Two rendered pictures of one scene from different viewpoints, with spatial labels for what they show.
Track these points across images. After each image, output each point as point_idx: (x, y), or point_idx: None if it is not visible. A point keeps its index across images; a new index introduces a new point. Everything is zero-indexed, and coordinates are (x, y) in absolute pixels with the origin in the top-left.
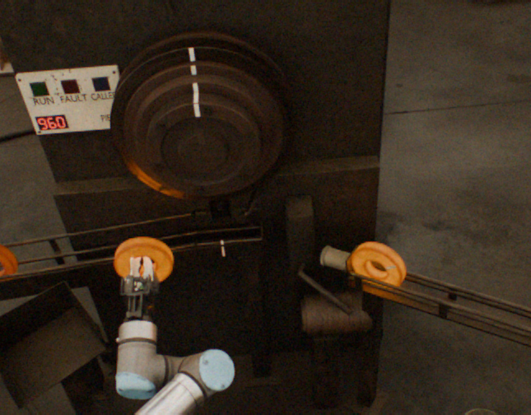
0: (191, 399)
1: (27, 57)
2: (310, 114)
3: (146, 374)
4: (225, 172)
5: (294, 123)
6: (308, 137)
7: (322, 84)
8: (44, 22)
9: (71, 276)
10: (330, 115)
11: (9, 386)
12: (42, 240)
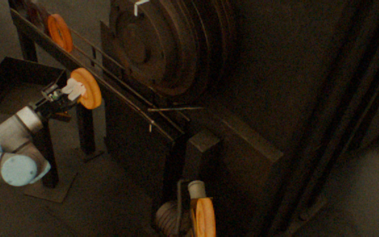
0: None
1: None
2: (250, 83)
3: (2, 140)
4: (146, 70)
5: (206, 73)
6: (243, 99)
7: (264, 66)
8: None
9: None
10: (262, 95)
11: None
12: (89, 43)
